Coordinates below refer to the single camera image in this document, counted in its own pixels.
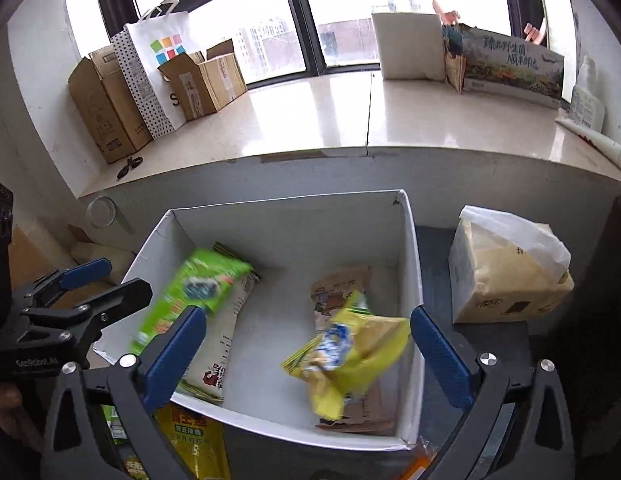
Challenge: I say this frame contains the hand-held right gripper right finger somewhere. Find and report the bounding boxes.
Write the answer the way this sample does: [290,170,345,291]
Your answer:
[409,305,576,480]

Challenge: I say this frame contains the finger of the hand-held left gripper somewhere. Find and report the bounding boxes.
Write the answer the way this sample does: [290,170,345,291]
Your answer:
[20,278,154,356]
[13,258,114,311]

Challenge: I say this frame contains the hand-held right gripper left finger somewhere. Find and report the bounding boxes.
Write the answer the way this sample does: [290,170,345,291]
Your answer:
[43,305,208,480]

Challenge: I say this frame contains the white snack packet red print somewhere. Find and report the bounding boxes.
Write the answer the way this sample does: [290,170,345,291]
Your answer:
[175,242,261,406]

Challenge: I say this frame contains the yellow green label snack packet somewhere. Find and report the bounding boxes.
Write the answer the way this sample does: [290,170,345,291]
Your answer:
[155,402,231,480]

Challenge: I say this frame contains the small green snack packet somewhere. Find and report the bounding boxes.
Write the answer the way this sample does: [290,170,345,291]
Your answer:
[100,405,146,480]

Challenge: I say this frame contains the orange snack packet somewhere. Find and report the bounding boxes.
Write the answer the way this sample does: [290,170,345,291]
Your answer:
[398,437,439,480]

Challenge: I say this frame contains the brown paper snack packet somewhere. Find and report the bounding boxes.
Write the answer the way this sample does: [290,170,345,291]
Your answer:
[310,265,396,436]

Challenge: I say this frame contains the white cardboard box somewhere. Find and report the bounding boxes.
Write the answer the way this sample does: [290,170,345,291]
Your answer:
[93,189,425,453]

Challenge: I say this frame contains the cream cushioned stool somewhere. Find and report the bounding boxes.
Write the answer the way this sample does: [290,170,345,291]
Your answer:
[68,240,138,286]

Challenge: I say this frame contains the clear tape roll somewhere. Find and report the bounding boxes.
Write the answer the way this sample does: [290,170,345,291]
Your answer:
[86,196,134,233]

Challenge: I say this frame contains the brown cardboard box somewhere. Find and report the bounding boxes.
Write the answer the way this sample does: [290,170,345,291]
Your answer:
[8,222,91,311]

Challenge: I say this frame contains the blue grey table cloth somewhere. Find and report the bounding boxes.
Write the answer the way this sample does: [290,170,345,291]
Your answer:
[225,225,534,480]

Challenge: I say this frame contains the tissue pack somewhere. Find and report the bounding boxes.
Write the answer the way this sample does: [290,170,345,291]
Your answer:
[448,205,575,324]

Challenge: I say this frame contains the black scissors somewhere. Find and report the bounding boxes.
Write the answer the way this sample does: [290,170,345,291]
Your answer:
[116,156,144,181]

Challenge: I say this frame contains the tall cardboard box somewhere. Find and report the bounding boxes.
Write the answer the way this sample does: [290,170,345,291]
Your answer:
[68,44,154,165]

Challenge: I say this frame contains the polka dot paper bag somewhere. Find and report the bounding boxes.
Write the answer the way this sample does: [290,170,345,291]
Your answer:
[110,27,176,140]

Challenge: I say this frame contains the open cardboard box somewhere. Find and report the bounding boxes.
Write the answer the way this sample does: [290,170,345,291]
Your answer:
[157,38,248,122]

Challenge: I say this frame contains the white bag coloured squares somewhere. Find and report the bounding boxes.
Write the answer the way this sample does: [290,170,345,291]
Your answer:
[124,0,204,131]

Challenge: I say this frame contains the white tube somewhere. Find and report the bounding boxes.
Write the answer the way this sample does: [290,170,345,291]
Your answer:
[555,116,621,171]

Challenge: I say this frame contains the small printed paper bag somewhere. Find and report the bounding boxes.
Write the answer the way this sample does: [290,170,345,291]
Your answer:
[443,25,466,93]

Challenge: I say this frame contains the printed landscape gift box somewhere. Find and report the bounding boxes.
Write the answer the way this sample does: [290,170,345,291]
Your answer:
[461,25,565,109]

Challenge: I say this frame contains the white plastic bottle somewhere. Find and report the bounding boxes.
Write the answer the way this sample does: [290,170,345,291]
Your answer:
[571,55,609,133]

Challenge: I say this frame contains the plain white box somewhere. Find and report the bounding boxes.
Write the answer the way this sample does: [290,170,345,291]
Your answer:
[371,11,449,81]

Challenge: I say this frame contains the black window frame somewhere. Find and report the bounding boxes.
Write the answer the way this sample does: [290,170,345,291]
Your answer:
[88,0,576,88]

